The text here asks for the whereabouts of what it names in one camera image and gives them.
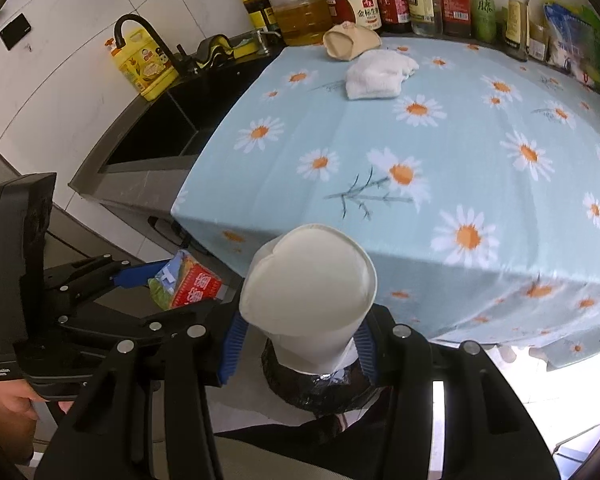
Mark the black wall socket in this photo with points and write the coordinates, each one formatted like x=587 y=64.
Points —
x=12 y=33

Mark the person's left hand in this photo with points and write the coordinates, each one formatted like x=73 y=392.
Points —
x=17 y=397

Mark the white cloth rag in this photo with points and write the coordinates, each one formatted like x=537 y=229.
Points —
x=379 y=74

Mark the small brown jar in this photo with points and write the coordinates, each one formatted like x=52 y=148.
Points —
x=538 y=42

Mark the brown paper cup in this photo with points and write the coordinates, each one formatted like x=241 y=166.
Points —
x=347 y=41

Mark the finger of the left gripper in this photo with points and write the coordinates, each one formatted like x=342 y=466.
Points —
x=86 y=280
x=97 y=329

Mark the black kitchen sink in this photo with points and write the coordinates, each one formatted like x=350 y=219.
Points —
x=143 y=158

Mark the small sesame oil bottle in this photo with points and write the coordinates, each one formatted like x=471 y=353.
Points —
x=517 y=29

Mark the blue daisy tablecloth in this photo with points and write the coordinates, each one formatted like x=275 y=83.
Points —
x=476 y=191

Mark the black yellow sponge holder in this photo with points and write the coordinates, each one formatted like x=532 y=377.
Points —
x=219 y=49

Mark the yellow dish soap bottle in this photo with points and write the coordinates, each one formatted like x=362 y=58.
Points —
x=143 y=63

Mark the black lined trash bin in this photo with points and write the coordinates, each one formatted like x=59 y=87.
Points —
x=342 y=391

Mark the large cooking oil jug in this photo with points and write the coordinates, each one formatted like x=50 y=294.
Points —
x=302 y=22

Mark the white paper cup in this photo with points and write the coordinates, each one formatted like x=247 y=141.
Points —
x=309 y=291

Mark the green pepper oil bottle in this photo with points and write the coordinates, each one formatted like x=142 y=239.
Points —
x=483 y=15

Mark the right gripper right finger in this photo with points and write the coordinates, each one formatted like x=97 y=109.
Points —
x=488 y=433

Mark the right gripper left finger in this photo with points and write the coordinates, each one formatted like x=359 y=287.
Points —
x=107 y=431

